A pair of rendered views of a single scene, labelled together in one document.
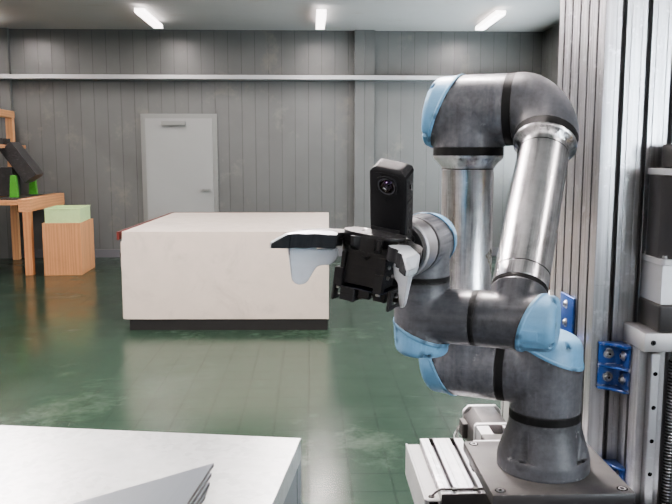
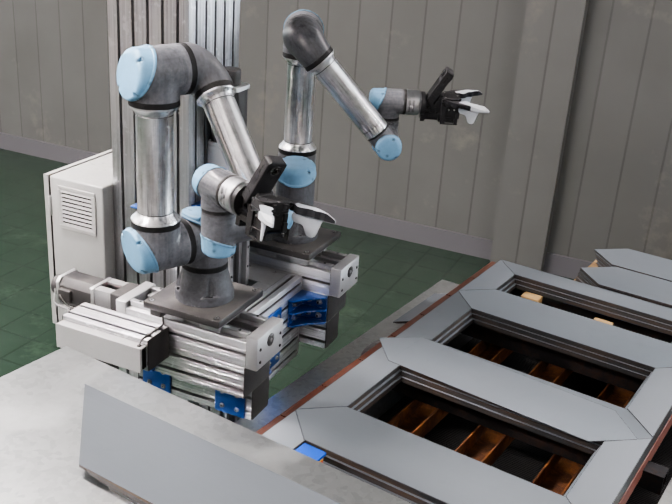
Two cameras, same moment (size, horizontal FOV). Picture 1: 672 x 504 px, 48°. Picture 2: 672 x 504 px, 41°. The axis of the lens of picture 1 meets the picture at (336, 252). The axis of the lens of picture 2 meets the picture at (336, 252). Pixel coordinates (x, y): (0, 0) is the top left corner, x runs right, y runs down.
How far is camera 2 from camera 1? 1.50 m
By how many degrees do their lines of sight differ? 64
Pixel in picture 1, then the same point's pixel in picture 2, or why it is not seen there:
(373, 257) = (280, 213)
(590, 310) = (185, 185)
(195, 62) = not seen: outside the picture
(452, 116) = (161, 82)
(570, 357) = not seen: hidden behind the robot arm
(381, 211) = (263, 184)
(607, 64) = (190, 17)
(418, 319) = (231, 234)
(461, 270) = (165, 187)
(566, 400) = not seen: hidden behind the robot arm
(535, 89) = (209, 60)
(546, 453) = (223, 286)
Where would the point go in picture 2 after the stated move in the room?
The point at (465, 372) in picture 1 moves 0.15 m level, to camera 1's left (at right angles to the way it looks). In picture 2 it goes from (174, 254) to (134, 276)
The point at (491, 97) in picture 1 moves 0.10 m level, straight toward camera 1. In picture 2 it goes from (185, 67) to (218, 75)
